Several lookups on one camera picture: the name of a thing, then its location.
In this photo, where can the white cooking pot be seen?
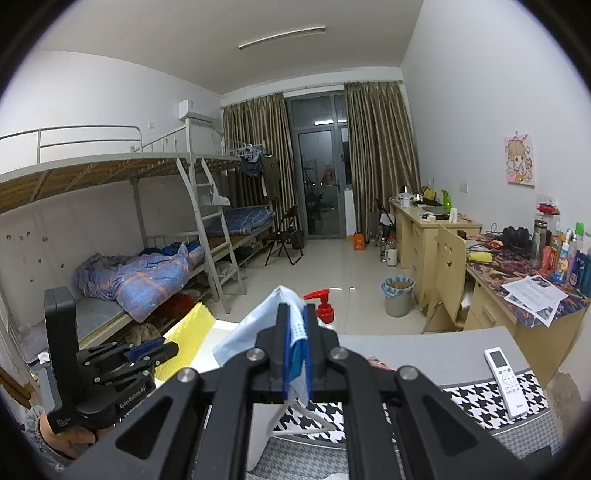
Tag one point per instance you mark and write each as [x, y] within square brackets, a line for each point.
[405, 198]

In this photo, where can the blue checked mattress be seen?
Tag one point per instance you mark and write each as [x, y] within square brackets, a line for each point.
[244, 219]

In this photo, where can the white metal bed ladder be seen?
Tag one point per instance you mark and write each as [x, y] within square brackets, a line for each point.
[210, 244]

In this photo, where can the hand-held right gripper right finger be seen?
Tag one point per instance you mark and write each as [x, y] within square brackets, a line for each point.
[323, 360]

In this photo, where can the white leaning panel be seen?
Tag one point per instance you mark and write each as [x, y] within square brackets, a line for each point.
[349, 214]

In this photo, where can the yellow cloth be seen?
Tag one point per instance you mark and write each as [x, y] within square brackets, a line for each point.
[480, 257]

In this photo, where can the person's left hand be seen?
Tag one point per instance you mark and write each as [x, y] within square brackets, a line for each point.
[69, 441]

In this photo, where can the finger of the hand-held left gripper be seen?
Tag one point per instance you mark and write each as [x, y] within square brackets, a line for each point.
[141, 346]
[161, 353]

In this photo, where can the white remote control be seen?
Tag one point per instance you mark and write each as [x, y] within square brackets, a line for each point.
[505, 383]

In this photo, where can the trash bin with blue bag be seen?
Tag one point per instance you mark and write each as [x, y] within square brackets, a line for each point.
[398, 297]

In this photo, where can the person's left forearm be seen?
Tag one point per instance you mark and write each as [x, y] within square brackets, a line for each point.
[34, 434]

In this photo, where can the blue plaid quilt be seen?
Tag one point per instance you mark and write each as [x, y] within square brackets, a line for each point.
[147, 277]

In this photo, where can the yellow foam sheet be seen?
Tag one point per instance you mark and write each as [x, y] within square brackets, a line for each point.
[194, 332]

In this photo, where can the white thermos jug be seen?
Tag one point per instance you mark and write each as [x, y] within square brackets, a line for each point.
[392, 256]

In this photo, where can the white lotion bottle red pump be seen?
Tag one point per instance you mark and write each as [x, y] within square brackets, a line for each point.
[325, 311]

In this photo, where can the printed paper sheets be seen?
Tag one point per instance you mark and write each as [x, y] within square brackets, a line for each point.
[535, 295]

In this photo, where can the metal bunk bed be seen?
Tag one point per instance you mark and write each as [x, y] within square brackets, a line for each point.
[203, 134]
[92, 166]

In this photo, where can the steel thermos flask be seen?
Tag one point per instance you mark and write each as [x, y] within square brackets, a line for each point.
[539, 244]

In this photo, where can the white air conditioner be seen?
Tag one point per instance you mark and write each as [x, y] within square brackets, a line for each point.
[189, 107]

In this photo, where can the wooden chair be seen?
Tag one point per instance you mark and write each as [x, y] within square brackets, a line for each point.
[450, 272]

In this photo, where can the glass balcony door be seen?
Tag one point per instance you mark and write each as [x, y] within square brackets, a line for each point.
[318, 161]

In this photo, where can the orange detergent bottle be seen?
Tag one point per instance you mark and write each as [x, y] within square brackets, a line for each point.
[359, 242]

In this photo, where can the brown curtain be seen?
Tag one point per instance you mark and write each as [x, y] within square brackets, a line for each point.
[254, 138]
[383, 152]

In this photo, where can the row of toiletry bottles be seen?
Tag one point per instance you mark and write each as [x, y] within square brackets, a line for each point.
[570, 263]

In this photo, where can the black headphones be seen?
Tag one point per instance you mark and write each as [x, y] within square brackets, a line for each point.
[516, 237]

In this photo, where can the white foam box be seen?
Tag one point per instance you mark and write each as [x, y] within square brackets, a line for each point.
[256, 443]

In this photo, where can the blue face mask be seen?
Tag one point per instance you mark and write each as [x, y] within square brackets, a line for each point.
[249, 332]

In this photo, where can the dark hanging clothes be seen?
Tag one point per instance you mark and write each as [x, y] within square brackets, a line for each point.
[251, 166]

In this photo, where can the cartoon wall poster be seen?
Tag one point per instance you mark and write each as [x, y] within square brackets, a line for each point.
[519, 159]

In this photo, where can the ceiling tube light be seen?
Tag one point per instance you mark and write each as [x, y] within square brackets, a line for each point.
[281, 38]

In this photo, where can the wooden desk with printed cover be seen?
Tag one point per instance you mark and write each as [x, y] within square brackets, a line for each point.
[498, 304]

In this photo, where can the plain wooden desk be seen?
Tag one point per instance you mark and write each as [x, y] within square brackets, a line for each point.
[418, 249]

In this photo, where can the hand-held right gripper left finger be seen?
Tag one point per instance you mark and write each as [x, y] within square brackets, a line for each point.
[289, 350]

